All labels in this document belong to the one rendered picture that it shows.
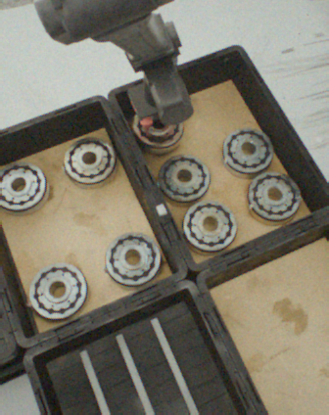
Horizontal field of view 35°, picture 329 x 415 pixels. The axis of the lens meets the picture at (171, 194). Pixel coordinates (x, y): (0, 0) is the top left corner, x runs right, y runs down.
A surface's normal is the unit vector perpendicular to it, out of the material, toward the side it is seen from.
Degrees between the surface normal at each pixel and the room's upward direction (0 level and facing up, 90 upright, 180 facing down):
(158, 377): 0
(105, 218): 0
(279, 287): 0
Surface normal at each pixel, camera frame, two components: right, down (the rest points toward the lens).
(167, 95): -0.20, -0.23
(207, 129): 0.02, -0.39
